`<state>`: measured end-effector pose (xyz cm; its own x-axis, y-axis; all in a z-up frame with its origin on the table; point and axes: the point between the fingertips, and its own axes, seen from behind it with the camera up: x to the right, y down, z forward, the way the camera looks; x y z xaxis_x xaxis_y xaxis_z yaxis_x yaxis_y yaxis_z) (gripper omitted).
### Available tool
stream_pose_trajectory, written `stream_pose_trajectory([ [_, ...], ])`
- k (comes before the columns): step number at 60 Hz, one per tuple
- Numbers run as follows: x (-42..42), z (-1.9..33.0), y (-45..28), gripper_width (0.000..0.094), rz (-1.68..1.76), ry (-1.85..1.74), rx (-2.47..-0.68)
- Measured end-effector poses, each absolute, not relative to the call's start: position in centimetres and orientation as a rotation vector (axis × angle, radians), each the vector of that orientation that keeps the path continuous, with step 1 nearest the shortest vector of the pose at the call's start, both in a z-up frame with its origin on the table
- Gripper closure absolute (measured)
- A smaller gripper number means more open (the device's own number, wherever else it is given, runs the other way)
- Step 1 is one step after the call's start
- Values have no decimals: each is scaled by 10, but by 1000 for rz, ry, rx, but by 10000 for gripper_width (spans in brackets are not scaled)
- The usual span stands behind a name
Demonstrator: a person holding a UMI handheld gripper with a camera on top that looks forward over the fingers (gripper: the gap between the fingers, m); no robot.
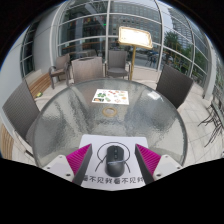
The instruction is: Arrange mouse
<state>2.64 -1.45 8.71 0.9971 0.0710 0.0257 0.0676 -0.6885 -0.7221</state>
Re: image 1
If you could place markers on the black metal folding table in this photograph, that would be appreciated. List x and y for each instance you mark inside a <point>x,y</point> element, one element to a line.
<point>216,116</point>

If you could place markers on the gold-framed menu sign stand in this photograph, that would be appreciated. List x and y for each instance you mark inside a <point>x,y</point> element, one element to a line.
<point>135,36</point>

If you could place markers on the black computer mouse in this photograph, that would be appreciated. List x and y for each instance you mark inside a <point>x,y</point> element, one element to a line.
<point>115,163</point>

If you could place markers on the colourful laminated menu sheet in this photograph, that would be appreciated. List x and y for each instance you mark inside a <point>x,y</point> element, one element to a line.
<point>110,96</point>

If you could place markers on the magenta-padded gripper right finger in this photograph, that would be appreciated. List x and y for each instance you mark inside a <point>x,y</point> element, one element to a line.
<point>148,160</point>

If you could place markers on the white printed mouse pad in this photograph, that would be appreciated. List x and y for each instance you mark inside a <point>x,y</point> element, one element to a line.
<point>130,140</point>

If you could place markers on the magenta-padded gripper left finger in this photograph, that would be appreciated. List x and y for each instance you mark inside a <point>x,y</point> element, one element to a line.
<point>78,160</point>

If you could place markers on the grey wicker chair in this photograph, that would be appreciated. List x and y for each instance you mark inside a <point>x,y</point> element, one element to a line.
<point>174,85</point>
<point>87,69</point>
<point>61,63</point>
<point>117,60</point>
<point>20,108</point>

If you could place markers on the wooden slatted bench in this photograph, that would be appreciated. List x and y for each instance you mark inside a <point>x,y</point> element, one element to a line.
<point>6,143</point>
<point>40,84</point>

